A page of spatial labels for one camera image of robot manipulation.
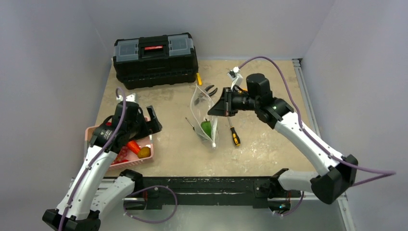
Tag green toy pepper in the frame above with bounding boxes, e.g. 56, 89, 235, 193
200, 119, 212, 140

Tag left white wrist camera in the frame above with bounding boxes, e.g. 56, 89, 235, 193
116, 93, 138, 103

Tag red toy chili pepper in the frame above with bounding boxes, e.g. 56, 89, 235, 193
111, 159, 129, 165

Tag pink toy grape bunch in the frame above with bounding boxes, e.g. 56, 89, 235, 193
114, 150, 128, 161

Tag black handled pliers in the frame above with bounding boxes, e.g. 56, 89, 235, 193
194, 85, 218, 105

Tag black plastic toolbox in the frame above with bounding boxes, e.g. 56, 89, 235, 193
113, 33, 199, 90

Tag yellow handled tool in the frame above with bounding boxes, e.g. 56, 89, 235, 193
196, 73, 203, 86

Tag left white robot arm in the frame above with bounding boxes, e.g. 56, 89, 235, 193
42, 101, 162, 231

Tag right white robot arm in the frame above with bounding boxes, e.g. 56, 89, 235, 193
208, 73, 358, 205

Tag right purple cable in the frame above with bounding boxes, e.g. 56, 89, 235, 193
239, 56, 397, 187

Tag orange toy carrot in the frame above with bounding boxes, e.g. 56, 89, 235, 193
127, 141, 140, 154

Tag clear zip top bag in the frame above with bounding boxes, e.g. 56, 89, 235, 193
190, 84, 218, 149

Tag pink perforated plastic basket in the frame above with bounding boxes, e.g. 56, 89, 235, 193
84, 126, 154, 171

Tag yellow black handled screwdriver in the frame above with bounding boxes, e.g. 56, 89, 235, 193
228, 117, 241, 147

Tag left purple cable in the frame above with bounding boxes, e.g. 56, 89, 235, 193
58, 88, 128, 231

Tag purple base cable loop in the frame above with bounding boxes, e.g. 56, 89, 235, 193
123, 185, 178, 224

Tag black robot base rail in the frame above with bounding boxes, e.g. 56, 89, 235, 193
123, 176, 301, 211

